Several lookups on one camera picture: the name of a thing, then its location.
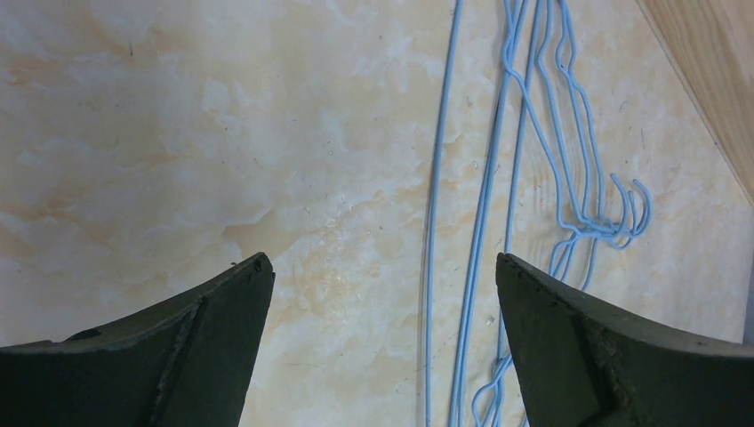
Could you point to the wooden hanger rack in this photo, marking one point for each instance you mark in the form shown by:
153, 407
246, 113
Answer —
710, 46

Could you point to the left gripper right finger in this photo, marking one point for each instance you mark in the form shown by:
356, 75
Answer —
581, 361

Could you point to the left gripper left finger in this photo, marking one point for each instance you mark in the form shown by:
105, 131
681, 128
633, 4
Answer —
186, 361

